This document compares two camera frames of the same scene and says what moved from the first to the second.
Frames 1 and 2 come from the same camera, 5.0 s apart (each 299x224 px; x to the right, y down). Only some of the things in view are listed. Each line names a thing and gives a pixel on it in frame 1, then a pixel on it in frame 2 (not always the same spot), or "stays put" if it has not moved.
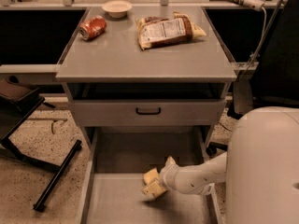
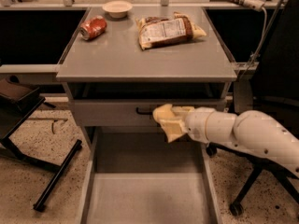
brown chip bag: [154, 32] stays put
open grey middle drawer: [118, 159] stays put
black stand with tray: [18, 101] stays put
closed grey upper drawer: [148, 112] stays put
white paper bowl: [117, 9] stays put
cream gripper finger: [170, 161] → [183, 111]
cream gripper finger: [154, 189] → [173, 129]
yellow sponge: [150, 175] → [164, 112]
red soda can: [92, 27] stays put
